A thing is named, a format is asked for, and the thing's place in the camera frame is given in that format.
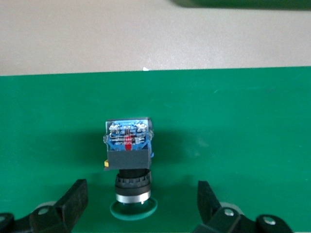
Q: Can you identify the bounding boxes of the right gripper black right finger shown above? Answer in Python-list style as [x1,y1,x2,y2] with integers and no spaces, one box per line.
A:
[193,180,243,233]

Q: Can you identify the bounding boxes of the green plastic tray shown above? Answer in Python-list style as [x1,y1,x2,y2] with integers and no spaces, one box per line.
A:
[170,0,311,12]

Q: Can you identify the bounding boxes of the green conveyor belt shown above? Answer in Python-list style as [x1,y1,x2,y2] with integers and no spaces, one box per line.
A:
[0,67,311,233]

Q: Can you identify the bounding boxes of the green push button switch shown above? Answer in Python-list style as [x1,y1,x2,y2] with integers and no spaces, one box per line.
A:
[102,117,158,221]

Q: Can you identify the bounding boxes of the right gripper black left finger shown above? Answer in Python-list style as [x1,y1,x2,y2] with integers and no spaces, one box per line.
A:
[14,179,88,233]

